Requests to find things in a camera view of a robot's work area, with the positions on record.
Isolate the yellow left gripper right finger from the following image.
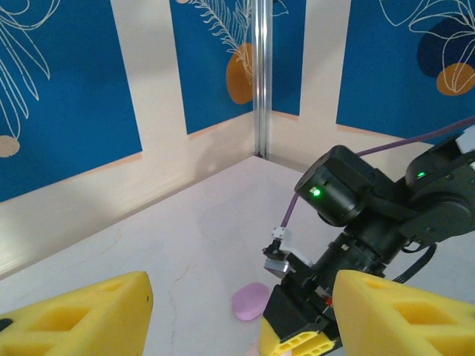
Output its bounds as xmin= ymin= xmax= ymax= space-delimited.
xmin=332 ymin=269 xmax=475 ymax=356

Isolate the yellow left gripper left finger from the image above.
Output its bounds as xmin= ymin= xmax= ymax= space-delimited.
xmin=0 ymin=270 xmax=155 ymax=356

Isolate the purple earbud charging case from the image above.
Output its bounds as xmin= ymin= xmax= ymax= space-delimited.
xmin=232 ymin=282 xmax=269 ymax=323

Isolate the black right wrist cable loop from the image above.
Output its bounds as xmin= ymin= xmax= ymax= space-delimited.
xmin=393 ymin=243 xmax=439 ymax=285

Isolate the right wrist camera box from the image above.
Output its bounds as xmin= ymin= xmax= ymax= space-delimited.
xmin=261 ymin=225 xmax=315 ymax=280

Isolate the aluminium frame post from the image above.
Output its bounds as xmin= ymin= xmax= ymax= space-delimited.
xmin=252 ymin=0 xmax=275 ymax=160

